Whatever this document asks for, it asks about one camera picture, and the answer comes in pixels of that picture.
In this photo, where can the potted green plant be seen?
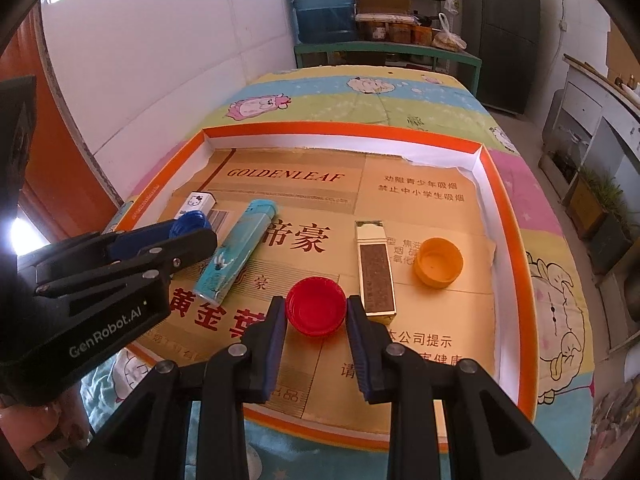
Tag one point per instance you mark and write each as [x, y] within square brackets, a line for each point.
[597, 200]

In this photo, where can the row of food containers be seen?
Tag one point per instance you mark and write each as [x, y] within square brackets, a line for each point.
[395, 30]

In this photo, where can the printed tan cardboard liner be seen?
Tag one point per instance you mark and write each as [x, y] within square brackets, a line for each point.
[400, 185]

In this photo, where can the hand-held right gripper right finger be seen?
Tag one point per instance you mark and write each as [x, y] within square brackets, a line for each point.
[360, 350]

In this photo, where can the dark refrigerator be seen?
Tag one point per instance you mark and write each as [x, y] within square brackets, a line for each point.
[500, 35]

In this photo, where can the brown cardboard box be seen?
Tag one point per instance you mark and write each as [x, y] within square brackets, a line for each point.
[382, 4]

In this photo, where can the blue water jug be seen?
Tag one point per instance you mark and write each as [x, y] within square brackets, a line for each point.
[322, 2]

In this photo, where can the grey kitchen counter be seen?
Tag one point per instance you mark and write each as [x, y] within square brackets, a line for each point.
[590, 105]

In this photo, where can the plastic bag of bread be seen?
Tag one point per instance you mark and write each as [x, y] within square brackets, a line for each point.
[448, 37]

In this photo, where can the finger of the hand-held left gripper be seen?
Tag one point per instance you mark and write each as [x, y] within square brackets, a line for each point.
[185, 252]
[135, 244]

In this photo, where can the gold lighter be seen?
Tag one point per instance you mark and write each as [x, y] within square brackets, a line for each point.
[376, 270]

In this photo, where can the cartoon printed blanket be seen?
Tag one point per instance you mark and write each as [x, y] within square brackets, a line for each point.
[350, 95]

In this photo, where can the green table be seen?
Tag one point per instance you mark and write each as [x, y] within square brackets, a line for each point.
[380, 50]

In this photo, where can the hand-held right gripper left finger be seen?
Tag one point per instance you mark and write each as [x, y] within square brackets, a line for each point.
[272, 355]

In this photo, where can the brown wooden door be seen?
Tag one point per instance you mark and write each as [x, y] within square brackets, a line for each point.
[50, 160]

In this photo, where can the light blue lighter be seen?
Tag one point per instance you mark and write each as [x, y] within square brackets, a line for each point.
[235, 247]

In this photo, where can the orange-rimmed shallow cardboard box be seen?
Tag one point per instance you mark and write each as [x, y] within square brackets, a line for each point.
[507, 260]

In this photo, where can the plain orange bottle cap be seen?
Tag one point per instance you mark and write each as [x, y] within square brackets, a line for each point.
[438, 262]

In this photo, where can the red bottle cap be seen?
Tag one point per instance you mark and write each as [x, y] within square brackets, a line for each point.
[316, 305]

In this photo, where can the white cartoon lighter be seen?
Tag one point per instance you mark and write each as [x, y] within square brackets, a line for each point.
[197, 202]

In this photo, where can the blue bottle cap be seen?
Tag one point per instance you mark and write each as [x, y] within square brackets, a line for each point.
[190, 221]

